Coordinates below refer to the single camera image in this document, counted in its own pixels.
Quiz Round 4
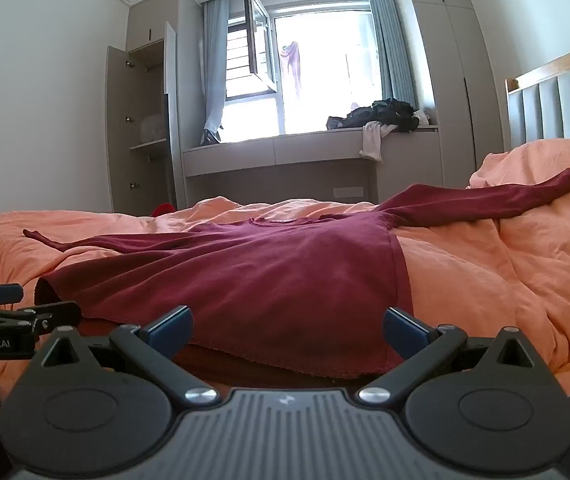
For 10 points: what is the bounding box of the white garment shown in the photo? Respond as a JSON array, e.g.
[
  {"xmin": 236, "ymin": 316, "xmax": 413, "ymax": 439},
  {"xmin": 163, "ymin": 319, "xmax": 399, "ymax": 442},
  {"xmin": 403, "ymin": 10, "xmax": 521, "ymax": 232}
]
[{"xmin": 359, "ymin": 121, "xmax": 398, "ymax": 163}]

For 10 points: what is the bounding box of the pile of dark clothes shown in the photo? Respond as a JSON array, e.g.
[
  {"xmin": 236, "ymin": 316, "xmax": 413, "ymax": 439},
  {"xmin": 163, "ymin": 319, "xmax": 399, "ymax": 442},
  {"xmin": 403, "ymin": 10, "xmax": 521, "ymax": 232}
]
[{"xmin": 326, "ymin": 98, "xmax": 420, "ymax": 134}]

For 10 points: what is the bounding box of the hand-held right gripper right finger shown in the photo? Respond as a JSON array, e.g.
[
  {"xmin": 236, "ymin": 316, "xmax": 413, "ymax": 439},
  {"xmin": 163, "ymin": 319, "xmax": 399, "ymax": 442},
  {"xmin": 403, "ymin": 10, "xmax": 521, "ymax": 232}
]
[{"xmin": 357, "ymin": 306, "xmax": 540, "ymax": 406}]

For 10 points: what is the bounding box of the sheer blue-grey curtain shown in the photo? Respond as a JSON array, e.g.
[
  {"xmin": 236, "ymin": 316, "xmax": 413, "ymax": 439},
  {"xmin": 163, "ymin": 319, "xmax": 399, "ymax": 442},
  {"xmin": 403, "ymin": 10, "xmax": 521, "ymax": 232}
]
[{"xmin": 201, "ymin": 0, "xmax": 230, "ymax": 146}]

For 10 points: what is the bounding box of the maroon long-sleeve shirt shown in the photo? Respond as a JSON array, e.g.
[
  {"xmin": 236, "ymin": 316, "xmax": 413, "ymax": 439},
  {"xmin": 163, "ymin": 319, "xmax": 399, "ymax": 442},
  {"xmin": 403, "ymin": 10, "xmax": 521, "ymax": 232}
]
[{"xmin": 22, "ymin": 169, "xmax": 570, "ymax": 381}]

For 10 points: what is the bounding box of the grey padded headboard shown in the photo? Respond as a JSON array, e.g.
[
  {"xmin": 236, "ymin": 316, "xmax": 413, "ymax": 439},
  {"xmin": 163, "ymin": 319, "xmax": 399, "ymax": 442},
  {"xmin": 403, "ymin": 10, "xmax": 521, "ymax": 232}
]
[{"xmin": 505, "ymin": 40, "xmax": 570, "ymax": 155}]

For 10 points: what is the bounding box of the beige window bench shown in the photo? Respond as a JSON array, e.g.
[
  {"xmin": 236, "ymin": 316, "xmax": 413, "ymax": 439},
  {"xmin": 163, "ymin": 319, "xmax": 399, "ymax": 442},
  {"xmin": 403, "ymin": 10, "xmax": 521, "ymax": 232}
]
[{"xmin": 182, "ymin": 126, "xmax": 442, "ymax": 207}]

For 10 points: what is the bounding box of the thick blue-grey curtain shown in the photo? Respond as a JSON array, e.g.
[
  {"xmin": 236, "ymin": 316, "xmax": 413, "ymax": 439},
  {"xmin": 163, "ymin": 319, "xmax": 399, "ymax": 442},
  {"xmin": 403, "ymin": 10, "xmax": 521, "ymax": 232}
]
[{"xmin": 365, "ymin": 0, "xmax": 418, "ymax": 107}]

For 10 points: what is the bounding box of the closed beige wardrobe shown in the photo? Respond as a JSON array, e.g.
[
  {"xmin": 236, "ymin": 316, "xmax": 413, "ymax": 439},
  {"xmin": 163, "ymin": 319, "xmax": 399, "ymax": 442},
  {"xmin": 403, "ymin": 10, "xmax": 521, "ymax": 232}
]
[{"xmin": 411, "ymin": 0, "xmax": 504, "ymax": 188}]

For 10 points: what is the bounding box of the open beige wardrobe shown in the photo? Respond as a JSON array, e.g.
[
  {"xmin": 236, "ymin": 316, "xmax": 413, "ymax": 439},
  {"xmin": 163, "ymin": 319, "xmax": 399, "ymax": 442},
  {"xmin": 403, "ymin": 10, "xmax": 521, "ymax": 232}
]
[{"xmin": 105, "ymin": 21, "xmax": 182, "ymax": 214}]

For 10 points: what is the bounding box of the purple hanging garment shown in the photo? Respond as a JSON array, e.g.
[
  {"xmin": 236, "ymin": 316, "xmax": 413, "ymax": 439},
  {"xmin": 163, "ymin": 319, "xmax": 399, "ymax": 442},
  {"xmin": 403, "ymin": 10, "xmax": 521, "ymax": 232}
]
[{"xmin": 279, "ymin": 40, "xmax": 306, "ymax": 99}]

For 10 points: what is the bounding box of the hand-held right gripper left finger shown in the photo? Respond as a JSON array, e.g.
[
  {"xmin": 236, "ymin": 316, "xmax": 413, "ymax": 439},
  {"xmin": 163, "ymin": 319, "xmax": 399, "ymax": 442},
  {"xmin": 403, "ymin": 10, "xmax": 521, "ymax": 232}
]
[{"xmin": 32, "ymin": 305, "xmax": 220, "ymax": 408}]

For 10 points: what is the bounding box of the folded white bedding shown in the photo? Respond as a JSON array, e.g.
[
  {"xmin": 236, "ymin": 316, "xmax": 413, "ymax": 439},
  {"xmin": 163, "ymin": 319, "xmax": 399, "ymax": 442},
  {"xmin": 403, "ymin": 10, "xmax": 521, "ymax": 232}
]
[{"xmin": 137, "ymin": 112, "xmax": 168, "ymax": 142}]

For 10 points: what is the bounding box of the window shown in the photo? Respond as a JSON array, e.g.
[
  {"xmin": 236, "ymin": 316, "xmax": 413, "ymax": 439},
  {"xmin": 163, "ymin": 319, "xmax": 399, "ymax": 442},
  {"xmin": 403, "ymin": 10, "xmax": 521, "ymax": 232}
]
[{"xmin": 225, "ymin": 4, "xmax": 382, "ymax": 137}]

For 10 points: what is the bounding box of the orange blanket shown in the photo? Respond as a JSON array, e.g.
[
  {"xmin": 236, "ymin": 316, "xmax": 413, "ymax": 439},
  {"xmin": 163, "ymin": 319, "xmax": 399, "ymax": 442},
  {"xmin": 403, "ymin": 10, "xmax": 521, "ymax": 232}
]
[{"xmin": 0, "ymin": 136, "xmax": 570, "ymax": 401}]

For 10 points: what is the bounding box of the open window sash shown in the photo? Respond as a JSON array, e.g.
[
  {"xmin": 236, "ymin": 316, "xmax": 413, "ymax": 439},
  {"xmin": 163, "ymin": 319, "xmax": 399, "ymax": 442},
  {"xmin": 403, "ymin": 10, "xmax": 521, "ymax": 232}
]
[{"xmin": 225, "ymin": 0, "xmax": 280, "ymax": 100}]

